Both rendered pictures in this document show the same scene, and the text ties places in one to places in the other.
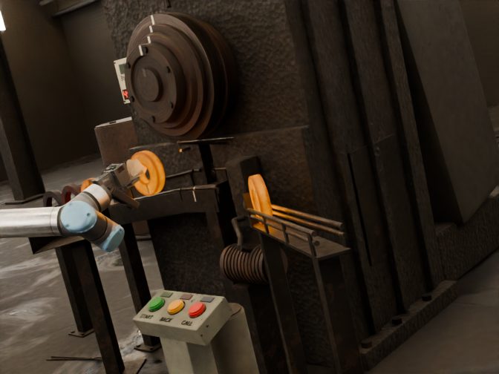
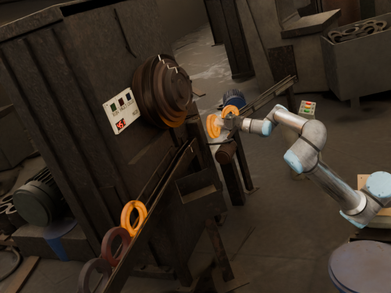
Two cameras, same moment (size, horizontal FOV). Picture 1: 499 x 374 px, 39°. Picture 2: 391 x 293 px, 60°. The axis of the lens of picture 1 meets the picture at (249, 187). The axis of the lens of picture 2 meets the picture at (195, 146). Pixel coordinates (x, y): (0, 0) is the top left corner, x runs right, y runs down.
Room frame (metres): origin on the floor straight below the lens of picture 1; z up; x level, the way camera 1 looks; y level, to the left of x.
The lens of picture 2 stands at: (3.13, 2.25, 1.62)
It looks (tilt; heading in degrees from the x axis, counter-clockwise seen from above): 23 degrees down; 254
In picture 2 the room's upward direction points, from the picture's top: 19 degrees counter-clockwise
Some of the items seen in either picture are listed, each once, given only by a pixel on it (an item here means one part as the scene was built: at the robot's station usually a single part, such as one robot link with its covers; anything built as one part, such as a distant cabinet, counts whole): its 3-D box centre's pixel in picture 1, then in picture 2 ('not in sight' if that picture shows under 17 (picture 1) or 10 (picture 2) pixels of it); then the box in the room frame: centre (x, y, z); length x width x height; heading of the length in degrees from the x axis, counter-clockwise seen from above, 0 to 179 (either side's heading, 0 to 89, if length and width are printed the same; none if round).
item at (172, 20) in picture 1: (174, 79); (166, 91); (2.59, 0.18, 1.11); 0.47 x 0.06 x 0.47; 44
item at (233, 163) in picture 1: (249, 191); (196, 135); (2.43, 0.00, 0.68); 0.11 x 0.08 x 0.24; 134
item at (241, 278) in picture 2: (88, 293); (214, 236); (2.74, 0.73, 0.36); 0.26 x 0.20 x 0.72; 79
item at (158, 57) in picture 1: (153, 84); (179, 89); (2.52, 0.25, 1.11); 0.28 x 0.06 x 0.28; 44
